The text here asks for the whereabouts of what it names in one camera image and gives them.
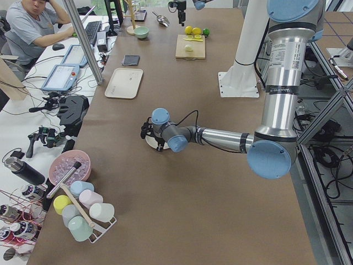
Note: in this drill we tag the white steamed bun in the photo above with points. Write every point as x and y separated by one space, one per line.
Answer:
188 48

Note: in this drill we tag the wooden cutting board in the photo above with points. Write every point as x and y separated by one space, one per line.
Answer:
199 52

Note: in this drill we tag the whole lemon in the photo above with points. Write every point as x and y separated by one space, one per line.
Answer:
196 31
188 30

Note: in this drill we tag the grey round plate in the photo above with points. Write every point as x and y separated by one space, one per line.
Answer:
153 143

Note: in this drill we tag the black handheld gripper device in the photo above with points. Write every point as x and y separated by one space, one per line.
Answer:
48 136

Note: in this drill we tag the pink cup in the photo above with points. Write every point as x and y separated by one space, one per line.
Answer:
89 197

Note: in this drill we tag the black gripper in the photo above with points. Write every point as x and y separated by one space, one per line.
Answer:
158 140
181 12

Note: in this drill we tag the seated person grey shirt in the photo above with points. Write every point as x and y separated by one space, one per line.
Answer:
32 28

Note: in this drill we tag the pink bowl with ice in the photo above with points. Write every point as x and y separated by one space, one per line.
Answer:
65 161

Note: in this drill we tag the whole lemon far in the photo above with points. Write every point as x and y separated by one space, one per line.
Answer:
196 31

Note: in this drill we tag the mint green bowl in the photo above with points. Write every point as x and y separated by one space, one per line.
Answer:
141 32

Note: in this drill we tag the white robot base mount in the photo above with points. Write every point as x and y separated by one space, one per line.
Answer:
240 81

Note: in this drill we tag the black computer mouse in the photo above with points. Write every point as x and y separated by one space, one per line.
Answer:
58 46

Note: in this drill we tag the aluminium frame post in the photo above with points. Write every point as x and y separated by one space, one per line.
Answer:
83 40

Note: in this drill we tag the near blue teach pendant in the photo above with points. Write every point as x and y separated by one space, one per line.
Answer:
61 78

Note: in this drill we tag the yellow cup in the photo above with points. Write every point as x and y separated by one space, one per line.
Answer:
60 202

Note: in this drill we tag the black tray at edge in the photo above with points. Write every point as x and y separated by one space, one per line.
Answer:
140 16

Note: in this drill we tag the blue teach pendant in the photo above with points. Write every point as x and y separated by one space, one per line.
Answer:
61 78
75 55

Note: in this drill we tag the blue cup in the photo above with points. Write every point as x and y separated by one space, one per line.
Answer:
79 186

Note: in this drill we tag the black keyboard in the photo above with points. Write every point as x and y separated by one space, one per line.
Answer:
91 30

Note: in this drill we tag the mint green cup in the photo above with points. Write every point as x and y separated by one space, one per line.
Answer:
79 228

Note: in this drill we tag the grey folded cloth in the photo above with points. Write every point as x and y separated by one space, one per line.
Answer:
131 60

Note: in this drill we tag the metal scoop black tip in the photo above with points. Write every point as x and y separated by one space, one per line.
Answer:
52 192

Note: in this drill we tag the green lime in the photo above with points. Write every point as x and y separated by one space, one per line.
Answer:
206 32

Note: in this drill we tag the silver metal scoop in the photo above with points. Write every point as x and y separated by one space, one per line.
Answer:
162 20

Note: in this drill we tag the far blue teach pendant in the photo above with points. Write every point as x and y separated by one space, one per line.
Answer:
75 55

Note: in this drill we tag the black perforated stand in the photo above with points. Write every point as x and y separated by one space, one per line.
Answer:
72 111

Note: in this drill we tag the white cup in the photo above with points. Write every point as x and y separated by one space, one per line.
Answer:
103 212

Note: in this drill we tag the whole lemon near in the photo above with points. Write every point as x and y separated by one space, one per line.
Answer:
188 30

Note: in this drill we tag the cream rabbit tray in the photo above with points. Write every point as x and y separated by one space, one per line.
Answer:
124 83

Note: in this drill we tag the black water bottle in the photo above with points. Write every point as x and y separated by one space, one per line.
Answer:
24 171

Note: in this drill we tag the grey cup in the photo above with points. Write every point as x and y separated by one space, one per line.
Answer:
69 212

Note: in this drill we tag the yellow plastic knife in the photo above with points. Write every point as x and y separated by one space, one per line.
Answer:
193 39

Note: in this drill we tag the wooden mug tree stand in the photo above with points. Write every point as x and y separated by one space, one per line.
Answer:
131 29

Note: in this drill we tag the white cup rack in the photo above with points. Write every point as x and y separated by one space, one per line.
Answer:
99 228

